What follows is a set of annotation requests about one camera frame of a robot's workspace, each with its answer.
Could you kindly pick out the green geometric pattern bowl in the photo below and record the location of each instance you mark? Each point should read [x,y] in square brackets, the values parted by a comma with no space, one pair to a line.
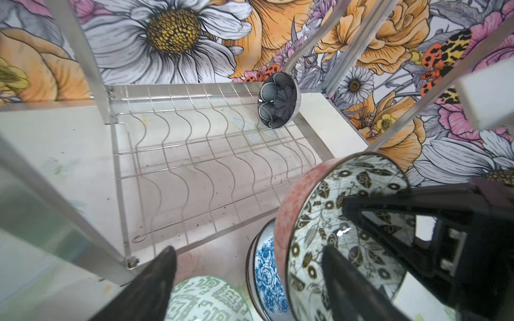
[206,298]

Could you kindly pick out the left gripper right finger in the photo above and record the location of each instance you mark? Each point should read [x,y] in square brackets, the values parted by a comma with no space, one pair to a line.
[351,296]

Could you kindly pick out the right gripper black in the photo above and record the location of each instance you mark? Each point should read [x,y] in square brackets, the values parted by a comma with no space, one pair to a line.
[467,264]

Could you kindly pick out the blue floral bowl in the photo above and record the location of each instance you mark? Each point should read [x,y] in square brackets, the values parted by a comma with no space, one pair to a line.
[263,283]

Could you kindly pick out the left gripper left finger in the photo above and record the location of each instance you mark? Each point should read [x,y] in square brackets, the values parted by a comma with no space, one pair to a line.
[147,296]

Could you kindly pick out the dark grey petal bowl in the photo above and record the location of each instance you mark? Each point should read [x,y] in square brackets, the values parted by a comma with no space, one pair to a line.
[279,100]

